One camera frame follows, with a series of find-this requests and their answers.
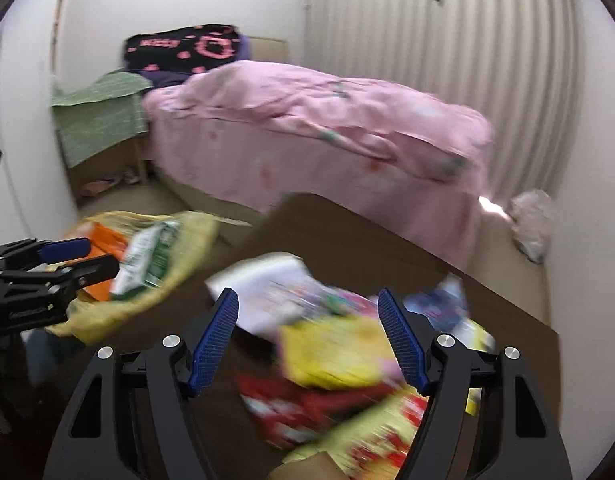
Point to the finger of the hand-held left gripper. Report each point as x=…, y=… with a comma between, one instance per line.
x=67, y=249
x=95, y=267

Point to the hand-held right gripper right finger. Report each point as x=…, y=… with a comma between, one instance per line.
x=402, y=345

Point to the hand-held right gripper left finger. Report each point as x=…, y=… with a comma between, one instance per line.
x=215, y=345

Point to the yellow plastic bag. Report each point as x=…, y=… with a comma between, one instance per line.
x=195, y=240

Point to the orange box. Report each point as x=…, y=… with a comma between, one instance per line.
x=107, y=242

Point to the green white packet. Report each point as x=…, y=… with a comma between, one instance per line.
x=147, y=260

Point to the blue white packet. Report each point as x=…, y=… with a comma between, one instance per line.
x=437, y=305

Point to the pink slipper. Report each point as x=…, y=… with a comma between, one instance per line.
x=100, y=187

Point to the yellow white packet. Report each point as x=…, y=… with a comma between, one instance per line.
x=475, y=335

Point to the pink colourful packet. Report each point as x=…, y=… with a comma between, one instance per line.
x=337, y=302

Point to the wooden nightstand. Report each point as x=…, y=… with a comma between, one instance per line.
x=102, y=165

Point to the red packet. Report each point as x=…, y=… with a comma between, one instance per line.
x=297, y=400

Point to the green checked cloth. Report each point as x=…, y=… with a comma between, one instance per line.
x=92, y=120

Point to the brown cardboard piece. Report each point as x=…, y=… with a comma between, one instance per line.
x=307, y=467

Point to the bed with pink sheet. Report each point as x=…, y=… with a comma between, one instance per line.
x=227, y=160

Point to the white plastic bag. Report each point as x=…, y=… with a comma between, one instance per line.
x=530, y=220

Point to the black pink kitty pillow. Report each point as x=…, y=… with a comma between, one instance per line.
x=157, y=55

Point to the pink floral duvet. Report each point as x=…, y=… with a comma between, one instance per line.
x=312, y=100

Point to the beige headboard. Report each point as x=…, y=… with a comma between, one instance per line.
x=267, y=50

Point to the white striped curtain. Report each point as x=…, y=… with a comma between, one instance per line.
x=437, y=35

